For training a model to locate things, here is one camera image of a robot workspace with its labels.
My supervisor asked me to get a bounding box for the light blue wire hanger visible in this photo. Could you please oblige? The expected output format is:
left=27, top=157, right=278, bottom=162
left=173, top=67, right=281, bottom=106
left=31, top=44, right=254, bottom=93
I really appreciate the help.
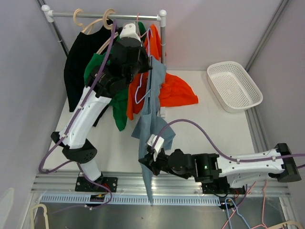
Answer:
left=134, top=27, right=155, bottom=104

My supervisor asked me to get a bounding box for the grey-blue t shirt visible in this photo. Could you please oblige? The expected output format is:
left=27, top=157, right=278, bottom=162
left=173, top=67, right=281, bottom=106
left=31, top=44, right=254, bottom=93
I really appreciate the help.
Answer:
left=132, top=56, right=176, bottom=205

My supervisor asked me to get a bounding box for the orange t shirt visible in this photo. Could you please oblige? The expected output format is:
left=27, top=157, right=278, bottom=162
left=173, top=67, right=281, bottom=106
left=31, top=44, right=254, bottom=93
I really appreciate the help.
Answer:
left=126, top=25, right=198, bottom=120

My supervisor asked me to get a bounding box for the pink wire hanger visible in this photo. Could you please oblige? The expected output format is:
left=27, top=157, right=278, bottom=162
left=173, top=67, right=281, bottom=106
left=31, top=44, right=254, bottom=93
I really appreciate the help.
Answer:
left=136, top=13, right=147, bottom=41
left=221, top=180, right=269, bottom=229

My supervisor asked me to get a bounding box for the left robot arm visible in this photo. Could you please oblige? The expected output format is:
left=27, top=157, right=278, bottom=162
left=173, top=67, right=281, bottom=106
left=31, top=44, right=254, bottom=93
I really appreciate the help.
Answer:
left=51, top=37, right=151, bottom=191

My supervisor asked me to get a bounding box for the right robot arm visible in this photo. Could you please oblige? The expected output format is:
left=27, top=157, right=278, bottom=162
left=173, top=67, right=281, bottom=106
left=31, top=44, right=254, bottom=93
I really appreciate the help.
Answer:
left=139, top=143, right=301, bottom=194

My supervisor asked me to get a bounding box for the beige wooden hanger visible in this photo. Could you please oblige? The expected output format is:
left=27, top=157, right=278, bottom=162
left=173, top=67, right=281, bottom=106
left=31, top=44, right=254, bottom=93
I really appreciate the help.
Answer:
left=95, top=9, right=120, bottom=55
left=73, top=9, right=105, bottom=35

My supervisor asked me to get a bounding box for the green t shirt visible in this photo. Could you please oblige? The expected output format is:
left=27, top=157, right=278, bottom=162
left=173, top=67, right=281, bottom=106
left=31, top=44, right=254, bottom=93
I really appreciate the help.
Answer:
left=83, top=21, right=147, bottom=132

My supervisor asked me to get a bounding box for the black t shirt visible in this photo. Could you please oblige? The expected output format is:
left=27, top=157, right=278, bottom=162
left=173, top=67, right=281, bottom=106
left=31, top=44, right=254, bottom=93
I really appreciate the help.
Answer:
left=64, top=27, right=111, bottom=113

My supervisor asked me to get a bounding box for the beige hanger on floor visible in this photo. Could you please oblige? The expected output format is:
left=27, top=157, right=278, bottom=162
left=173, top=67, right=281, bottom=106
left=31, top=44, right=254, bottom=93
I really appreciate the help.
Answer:
left=30, top=203, right=51, bottom=229

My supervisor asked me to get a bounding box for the beige hanger bottom right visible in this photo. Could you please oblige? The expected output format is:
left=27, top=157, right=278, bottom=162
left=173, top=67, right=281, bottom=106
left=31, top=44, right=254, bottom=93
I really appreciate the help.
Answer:
left=268, top=220, right=304, bottom=229

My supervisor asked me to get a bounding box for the metal clothes rack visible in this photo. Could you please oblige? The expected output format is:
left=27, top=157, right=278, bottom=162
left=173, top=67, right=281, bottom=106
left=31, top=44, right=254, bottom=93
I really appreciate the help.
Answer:
left=41, top=4, right=167, bottom=117

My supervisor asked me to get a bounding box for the white perforated plastic basket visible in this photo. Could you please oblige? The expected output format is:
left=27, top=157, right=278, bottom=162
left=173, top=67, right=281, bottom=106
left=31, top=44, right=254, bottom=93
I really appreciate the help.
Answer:
left=207, top=61, right=263, bottom=113

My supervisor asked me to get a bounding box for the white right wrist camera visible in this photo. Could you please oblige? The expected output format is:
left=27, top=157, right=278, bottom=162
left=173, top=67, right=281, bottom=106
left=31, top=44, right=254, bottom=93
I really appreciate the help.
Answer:
left=147, top=134, right=164, bottom=156

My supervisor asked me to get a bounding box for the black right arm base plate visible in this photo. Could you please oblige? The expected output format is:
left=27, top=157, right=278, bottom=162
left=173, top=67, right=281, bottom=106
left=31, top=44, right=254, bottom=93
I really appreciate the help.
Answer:
left=202, top=181, right=245, bottom=197

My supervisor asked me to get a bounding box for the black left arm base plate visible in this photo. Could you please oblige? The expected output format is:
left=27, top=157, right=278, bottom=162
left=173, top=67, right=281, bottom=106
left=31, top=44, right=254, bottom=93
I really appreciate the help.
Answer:
left=74, top=172, right=118, bottom=193

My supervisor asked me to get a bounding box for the blue wire hanger on floor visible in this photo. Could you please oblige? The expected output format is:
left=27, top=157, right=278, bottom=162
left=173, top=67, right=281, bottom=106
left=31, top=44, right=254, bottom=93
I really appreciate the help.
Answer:
left=224, top=198, right=251, bottom=229

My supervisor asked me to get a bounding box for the white slotted cable duct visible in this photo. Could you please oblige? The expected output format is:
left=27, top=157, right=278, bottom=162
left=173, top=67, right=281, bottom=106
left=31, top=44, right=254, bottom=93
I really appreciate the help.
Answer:
left=41, top=194, right=221, bottom=206

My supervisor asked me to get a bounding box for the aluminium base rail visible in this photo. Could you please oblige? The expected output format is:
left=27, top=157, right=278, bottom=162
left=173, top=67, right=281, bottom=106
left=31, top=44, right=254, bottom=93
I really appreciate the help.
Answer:
left=31, top=171, right=290, bottom=197

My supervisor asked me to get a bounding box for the pink wire hanger on floor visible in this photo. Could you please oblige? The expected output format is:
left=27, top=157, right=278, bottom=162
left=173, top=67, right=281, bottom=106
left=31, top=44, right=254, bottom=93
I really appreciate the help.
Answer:
left=221, top=180, right=269, bottom=229

